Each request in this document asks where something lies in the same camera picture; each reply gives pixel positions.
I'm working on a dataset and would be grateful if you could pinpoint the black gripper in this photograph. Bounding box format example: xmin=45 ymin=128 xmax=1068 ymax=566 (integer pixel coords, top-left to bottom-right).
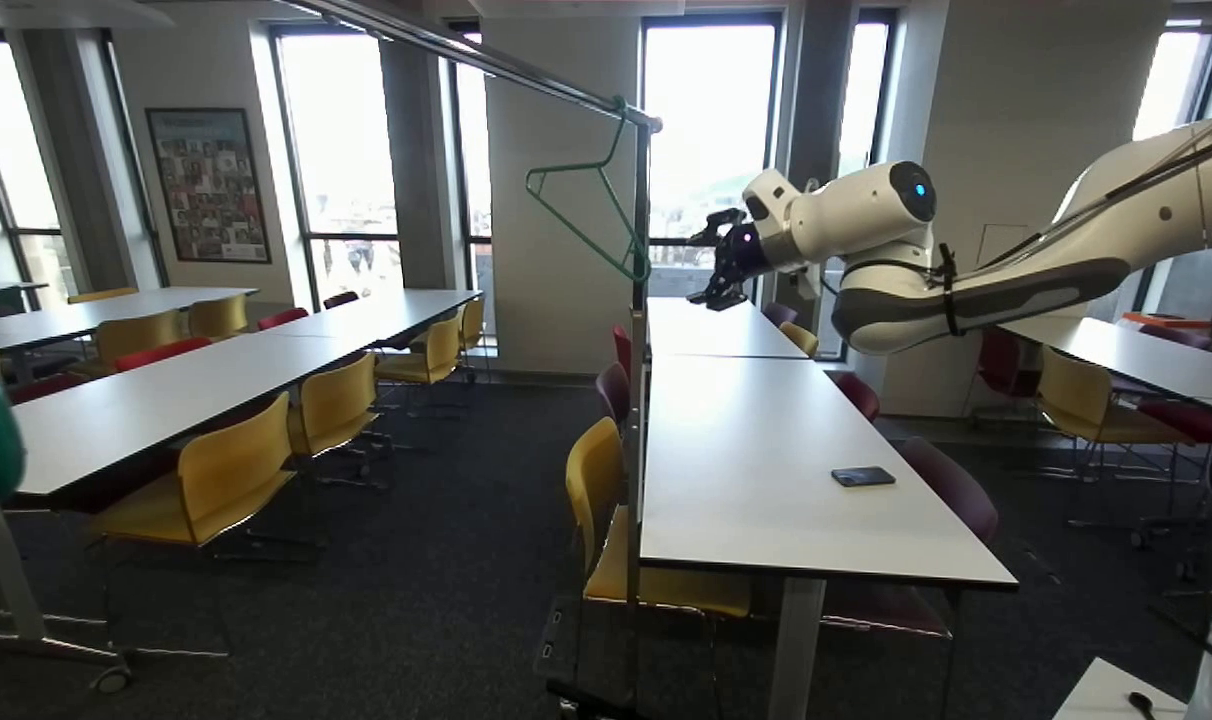
xmin=687 ymin=207 xmax=768 ymax=312

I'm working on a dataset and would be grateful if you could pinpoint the green wire coat hanger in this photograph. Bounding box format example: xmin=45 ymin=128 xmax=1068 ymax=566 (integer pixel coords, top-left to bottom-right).
xmin=522 ymin=121 xmax=648 ymax=289

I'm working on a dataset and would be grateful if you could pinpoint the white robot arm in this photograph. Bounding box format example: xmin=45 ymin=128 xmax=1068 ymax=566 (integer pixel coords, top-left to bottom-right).
xmin=691 ymin=121 xmax=1212 ymax=352

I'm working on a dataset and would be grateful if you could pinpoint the metal clothes rack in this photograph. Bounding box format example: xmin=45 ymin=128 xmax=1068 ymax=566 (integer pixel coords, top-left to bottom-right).
xmin=294 ymin=0 xmax=669 ymax=523

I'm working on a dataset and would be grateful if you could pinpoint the white foreground table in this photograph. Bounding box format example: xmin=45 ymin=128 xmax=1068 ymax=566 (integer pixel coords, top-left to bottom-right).
xmin=639 ymin=355 xmax=1014 ymax=720

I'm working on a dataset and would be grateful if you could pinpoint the yellow chair front near table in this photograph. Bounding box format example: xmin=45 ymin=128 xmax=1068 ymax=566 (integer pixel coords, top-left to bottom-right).
xmin=564 ymin=414 xmax=750 ymax=615

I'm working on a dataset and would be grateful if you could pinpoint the black smartphone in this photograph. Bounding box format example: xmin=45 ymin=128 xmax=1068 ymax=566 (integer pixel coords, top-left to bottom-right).
xmin=833 ymin=463 xmax=895 ymax=486

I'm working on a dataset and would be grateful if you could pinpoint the purple chair right side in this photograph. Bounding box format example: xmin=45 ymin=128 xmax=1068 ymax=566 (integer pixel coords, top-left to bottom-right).
xmin=822 ymin=440 xmax=998 ymax=639

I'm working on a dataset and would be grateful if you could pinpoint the yellow chair left front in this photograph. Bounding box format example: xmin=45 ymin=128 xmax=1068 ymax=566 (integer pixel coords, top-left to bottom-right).
xmin=93 ymin=396 xmax=290 ymax=549

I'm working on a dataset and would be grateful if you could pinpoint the far left white table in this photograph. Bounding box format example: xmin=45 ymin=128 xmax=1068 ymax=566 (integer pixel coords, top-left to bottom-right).
xmin=0 ymin=289 xmax=226 ymax=352

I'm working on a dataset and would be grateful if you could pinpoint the long white left table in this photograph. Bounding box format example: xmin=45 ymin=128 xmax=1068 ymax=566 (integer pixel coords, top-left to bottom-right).
xmin=16 ymin=289 xmax=466 ymax=498

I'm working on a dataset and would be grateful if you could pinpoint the framed wall picture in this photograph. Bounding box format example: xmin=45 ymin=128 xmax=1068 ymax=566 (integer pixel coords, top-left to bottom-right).
xmin=147 ymin=106 xmax=272 ymax=264

